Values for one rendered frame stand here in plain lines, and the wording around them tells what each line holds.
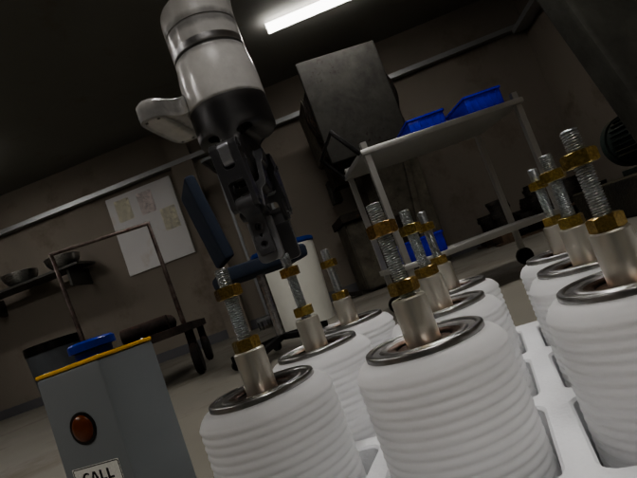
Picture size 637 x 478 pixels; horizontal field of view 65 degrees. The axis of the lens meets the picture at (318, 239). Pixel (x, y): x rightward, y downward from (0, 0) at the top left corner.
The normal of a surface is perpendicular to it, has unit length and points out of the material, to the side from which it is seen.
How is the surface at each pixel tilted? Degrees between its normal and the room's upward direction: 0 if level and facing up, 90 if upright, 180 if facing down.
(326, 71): 90
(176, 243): 90
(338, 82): 90
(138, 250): 90
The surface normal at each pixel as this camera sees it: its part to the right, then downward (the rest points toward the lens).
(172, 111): 0.73, -0.32
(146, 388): 0.88, -0.35
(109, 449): -0.32, 0.04
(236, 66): 0.48, -0.25
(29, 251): -0.11, -0.04
